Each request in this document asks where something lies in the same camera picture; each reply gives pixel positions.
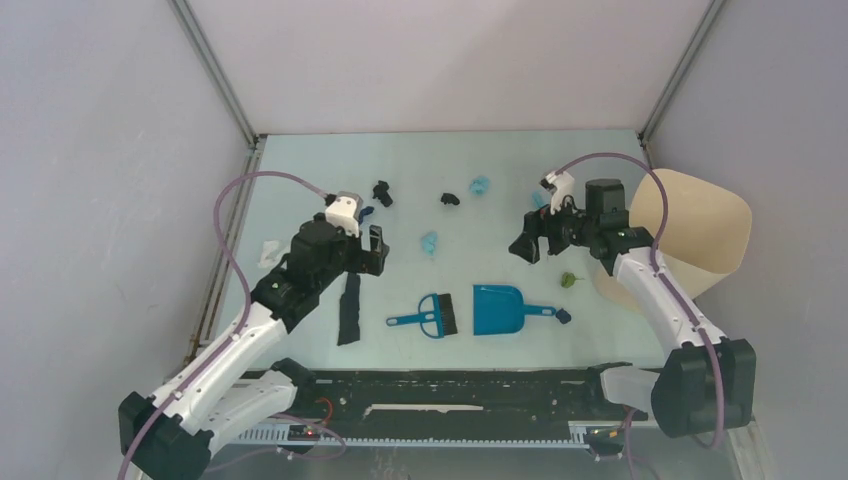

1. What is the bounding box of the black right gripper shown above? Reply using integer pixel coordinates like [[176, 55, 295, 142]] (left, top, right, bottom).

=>
[[508, 191, 598, 264]]

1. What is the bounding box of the green paper scrap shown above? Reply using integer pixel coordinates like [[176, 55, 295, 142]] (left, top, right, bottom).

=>
[[560, 272, 581, 289]]

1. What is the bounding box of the dark blue scrap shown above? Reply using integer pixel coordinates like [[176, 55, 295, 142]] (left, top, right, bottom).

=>
[[555, 309, 572, 325], [358, 206, 374, 224]]

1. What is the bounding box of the light blue scrap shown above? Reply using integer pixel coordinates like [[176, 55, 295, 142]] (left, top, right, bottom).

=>
[[420, 231, 438, 257], [531, 191, 547, 209], [469, 175, 491, 196]]

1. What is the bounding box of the blue dustpan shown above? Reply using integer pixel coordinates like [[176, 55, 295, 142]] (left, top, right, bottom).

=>
[[473, 284, 557, 336]]

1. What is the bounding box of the blue hand brush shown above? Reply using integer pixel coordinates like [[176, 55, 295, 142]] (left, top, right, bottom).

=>
[[385, 293, 458, 339]]

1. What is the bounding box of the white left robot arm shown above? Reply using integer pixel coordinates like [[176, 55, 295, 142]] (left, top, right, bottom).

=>
[[118, 214, 389, 479]]

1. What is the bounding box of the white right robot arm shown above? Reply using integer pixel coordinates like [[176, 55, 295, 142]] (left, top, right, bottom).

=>
[[509, 174, 756, 438]]

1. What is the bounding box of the black paper scrap left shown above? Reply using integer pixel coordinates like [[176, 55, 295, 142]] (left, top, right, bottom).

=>
[[372, 180, 394, 208]]

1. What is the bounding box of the black paper scrap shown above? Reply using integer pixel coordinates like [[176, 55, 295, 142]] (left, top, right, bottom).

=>
[[372, 180, 394, 208], [440, 192, 461, 206]]

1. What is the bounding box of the light blue scrap top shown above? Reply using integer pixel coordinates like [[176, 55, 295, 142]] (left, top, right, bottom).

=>
[[469, 175, 491, 196]]

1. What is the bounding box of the black paper scrap centre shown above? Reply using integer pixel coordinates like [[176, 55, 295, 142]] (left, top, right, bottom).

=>
[[440, 192, 461, 206]]

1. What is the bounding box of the beige waste bin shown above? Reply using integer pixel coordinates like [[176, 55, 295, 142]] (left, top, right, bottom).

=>
[[592, 169, 753, 313]]

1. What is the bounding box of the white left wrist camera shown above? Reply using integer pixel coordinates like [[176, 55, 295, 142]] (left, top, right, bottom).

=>
[[324, 191, 363, 238]]

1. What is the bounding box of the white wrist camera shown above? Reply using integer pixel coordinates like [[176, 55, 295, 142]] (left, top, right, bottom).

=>
[[540, 170, 575, 215], [324, 191, 363, 238]]

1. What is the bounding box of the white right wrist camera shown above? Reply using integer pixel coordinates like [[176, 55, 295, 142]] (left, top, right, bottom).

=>
[[540, 170, 575, 215]]

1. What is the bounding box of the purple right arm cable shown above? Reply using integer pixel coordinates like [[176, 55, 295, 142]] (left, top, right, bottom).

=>
[[555, 152, 727, 450]]

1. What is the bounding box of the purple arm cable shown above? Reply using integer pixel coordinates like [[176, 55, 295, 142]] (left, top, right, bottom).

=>
[[555, 152, 727, 450], [116, 170, 331, 480]]

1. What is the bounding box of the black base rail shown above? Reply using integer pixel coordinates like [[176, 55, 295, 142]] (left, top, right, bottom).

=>
[[238, 368, 664, 446]]

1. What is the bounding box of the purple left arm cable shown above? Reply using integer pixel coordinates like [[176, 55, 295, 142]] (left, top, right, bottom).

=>
[[116, 170, 331, 480]]

